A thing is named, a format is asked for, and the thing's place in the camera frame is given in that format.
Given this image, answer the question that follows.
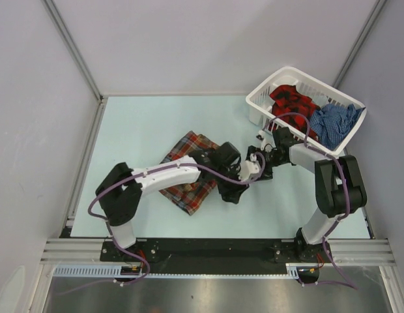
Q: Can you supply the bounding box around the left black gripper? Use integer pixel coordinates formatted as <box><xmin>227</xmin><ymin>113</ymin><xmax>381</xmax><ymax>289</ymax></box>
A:
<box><xmin>212</xmin><ymin>164</ymin><xmax>248</xmax><ymax>203</ymax></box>

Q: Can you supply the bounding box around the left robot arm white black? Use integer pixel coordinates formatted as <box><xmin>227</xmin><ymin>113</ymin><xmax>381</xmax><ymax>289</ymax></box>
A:
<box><xmin>96</xmin><ymin>142</ymin><xmax>261</xmax><ymax>261</ymax></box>

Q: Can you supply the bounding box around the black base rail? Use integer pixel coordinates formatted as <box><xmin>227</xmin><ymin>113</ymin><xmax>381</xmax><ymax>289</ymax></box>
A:
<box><xmin>100</xmin><ymin>237</ymin><xmax>326</xmax><ymax>276</ymax></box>

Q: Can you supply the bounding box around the white slotted cable duct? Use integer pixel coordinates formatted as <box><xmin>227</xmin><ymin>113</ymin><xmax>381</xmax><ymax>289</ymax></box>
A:
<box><xmin>53</xmin><ymin>263</ymin><xmax>320</xmax><ymax>280</ymax></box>

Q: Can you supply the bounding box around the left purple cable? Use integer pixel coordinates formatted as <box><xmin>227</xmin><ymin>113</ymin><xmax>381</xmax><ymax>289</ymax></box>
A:
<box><xmin>57</xmin><ymin>153</ymin><xmax>267</xmax><ymax>294</ymax></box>

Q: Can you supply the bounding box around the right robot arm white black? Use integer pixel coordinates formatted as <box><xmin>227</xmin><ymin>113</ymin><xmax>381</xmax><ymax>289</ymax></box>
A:
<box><xmin>242</xmin><ymin>127</ymin><xmax>368</xmax><ymax>262</ymax></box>

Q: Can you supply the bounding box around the brown red plaid shirt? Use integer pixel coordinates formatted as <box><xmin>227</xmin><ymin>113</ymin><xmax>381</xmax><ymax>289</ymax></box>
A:
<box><xmin>160</xmin><ymin>130</ymin><xmax>218</xmax><ymax>216</ymax></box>

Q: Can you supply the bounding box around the aluminium corner post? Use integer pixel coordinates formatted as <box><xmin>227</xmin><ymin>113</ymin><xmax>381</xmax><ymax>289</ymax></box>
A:
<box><xmin>332</xmin><ymin>0</ymin><xmax>389</xmax><ymax>89</ymax></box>
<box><xmin>41</xmin><ymin>0</ymin><xmax>103</xmax><ymax>102</ymax></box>

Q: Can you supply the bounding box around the aluminium frame profile front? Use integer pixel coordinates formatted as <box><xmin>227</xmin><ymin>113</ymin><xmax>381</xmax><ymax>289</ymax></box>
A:
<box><xmin>40</xmin><ymin>238</ymin><xmax>104</xmax><ymax>265</ymax></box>

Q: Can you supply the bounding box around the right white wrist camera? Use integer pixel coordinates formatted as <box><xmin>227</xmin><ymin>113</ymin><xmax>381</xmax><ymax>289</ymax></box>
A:
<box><xmin>256</xmin><ymin>130</ymin><xmax>267</xmax><ymax>151</ymax></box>

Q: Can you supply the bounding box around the blue checked shirt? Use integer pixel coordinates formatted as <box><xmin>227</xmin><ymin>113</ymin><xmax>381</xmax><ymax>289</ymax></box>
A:
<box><xmin>310</xmin><ymin>103</ymin><xmax>364</xmax><ymax>151</ymax></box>

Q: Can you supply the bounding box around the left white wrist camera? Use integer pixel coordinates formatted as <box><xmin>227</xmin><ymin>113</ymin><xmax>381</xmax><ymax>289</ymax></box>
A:
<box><xmin>238</xmin><ymin>153</ymin><xmax>265</xmax><ymax>183</ymax></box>

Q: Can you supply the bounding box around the left aluminium corner post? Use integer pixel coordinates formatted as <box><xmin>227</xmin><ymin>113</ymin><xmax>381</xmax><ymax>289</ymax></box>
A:
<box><xmin>41</xmin><ymin>0</ymin><xmax>103</xmax><ymax>102</ymax></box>

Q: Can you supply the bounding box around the right aluminium corner post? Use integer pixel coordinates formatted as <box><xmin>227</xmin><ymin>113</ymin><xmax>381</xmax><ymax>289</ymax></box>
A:
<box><xmin>332</xmin><ymin>0</ymin><xmax>389</xmax><ymax>89</ymax></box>

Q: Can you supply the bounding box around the white plastic laundry basket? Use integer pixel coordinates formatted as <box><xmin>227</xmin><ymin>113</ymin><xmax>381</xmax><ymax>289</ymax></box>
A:
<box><xmin>246</xmin><ymin>67</ymin><xmax>367</xmax><ymax>155</ymax></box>

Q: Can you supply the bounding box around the red black checked shirt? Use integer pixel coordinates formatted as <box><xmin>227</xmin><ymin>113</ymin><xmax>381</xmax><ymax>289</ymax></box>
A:
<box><xmin>269</xmin><ymin>85</ymin><xmax>321</xmax><ymax>134</ymax></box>

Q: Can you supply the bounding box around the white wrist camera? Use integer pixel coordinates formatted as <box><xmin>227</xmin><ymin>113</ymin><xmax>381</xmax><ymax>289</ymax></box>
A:
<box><xmin>256</xmin><ymin>130</ymin><xmax>267</xmax><ymax>151</ymax></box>
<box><xmin>238</xmin><ymin>153</ymin><xmax>265</xmax><ymax>183</ymax></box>

